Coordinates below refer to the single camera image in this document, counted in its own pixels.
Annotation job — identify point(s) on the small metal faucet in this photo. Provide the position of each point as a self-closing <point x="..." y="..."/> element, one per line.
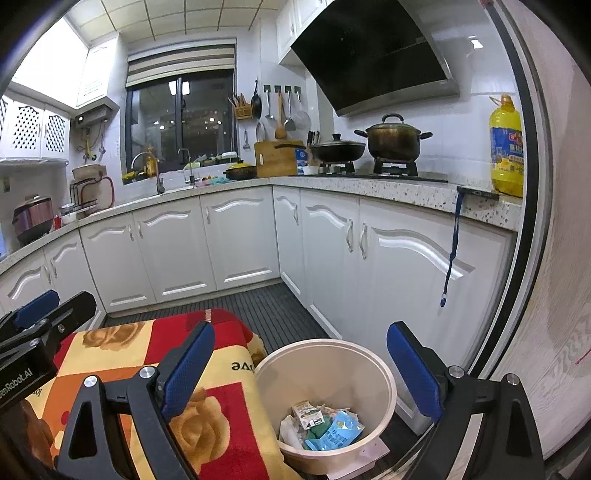
<point x="189" y="175"/>

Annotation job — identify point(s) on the white water heater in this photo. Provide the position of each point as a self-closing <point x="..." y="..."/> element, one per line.
<point x="94" y="117"/>

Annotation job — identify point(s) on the wooden cutting board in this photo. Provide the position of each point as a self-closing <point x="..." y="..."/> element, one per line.
<point x="277" y="161"/>

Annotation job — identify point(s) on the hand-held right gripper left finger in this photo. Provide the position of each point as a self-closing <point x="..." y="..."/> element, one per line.
<point x="187" y="369"/>

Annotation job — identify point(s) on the blue white milk carton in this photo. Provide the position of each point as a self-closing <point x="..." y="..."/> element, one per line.
<point x="301" y="162"/>

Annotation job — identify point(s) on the yellow oil bottle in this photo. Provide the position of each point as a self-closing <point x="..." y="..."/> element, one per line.
<point x="507" y="147"/>

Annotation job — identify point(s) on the dark ribbed floor mat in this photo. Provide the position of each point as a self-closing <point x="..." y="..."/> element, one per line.
<point x="277" y="309"/>

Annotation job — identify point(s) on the white lattice cabinets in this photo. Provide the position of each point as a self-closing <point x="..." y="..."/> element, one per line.
<point x="32" y="129"/>

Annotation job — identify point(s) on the black phone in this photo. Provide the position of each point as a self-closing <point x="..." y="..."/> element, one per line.
<point x="478" y="193"/>

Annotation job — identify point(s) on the beige woven basket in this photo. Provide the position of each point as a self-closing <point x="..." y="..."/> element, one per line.
<point x="87" y="173"/>

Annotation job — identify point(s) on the red yellow printed blanket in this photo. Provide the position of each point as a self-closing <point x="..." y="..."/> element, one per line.
<point x="115" y="350"/>

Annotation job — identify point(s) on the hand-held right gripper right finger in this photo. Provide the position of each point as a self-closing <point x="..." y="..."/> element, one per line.
<point x="411" y="369"/>

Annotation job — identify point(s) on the striped roller blind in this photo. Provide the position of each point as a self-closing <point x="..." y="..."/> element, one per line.
<point x="180" y="64"/>

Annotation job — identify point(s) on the metal ladle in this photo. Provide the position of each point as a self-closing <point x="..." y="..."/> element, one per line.
<point x="269" y="113"/>

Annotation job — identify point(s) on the wooden chopstick holder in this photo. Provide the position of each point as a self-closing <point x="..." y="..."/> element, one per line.
<point x="242" y="111"/>

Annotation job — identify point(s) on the black wok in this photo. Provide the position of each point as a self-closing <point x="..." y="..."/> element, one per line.
<point x="337" y="148"/>

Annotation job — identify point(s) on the curved metal faucet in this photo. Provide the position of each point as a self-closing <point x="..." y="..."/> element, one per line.
<point x="159" y="182"/>

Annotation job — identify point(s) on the dark red rice cooker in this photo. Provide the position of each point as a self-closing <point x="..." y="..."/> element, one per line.
<point x="30" y="221"/>

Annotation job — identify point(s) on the teal cloth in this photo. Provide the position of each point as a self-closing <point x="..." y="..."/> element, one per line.
<point x="217" y="181"/>

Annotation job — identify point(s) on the white upper cabinets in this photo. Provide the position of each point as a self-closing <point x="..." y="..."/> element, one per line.
<point x="295" y="23"/>

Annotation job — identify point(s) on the cream round trash bin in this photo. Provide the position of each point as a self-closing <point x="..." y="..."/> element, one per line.
<point x="323" y="369"/>

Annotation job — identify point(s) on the wooden spatula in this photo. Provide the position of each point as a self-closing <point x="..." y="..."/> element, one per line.
<point x="280" y="129"/>

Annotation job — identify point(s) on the black range hood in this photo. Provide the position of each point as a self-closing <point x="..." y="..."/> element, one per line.
<point x="369" y="50"/>

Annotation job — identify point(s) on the black gas stove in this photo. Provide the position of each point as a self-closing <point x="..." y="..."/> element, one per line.
<point x="369" y="173"/>

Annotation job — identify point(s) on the white flat platform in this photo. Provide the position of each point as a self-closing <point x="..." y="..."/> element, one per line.
<point x="364" y="454"/>

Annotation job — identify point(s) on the round mesh strainer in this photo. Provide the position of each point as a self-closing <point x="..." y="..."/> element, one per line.
<point x="302" y="119"/>

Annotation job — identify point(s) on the small white bowl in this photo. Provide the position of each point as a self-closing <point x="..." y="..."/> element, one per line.
<point x="310" y="170"/>

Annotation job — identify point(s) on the dark stockpot with lid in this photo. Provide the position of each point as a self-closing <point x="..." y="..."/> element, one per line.
<point x="392" y="138"/>

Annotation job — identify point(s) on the dark kitchen window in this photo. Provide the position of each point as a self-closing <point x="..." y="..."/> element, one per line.
<point x="184" y="120"/>

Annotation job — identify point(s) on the white base cabinets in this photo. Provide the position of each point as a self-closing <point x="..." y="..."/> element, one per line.
<point x="240" y="240"/>

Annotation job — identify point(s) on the small black hanging pan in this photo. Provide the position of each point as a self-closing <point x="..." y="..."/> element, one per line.
<point x="256" y="105"/>

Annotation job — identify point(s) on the white wood grain door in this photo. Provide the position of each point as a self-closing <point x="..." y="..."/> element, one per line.
<point x="558" y="254"/>

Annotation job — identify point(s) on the small white carton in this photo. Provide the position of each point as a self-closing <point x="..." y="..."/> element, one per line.
<point x="309" y="410"/>

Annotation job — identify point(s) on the light blue snack packet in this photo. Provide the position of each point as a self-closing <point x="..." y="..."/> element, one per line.
<point x="337" y="431"/>

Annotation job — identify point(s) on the yellow dish soap bottle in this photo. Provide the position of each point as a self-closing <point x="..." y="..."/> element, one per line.
<point x="150" y="167"/>

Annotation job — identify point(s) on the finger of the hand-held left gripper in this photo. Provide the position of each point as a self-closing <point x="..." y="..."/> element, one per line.
<point x="34" y="307"/>
<point x="76" y="307"/>

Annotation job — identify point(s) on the yellow lid black pan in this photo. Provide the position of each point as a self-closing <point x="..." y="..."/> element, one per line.
<point x="240" y="170"/>

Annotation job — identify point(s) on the white tissue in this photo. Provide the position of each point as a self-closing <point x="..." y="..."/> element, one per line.
<point x="291" y="431"/>

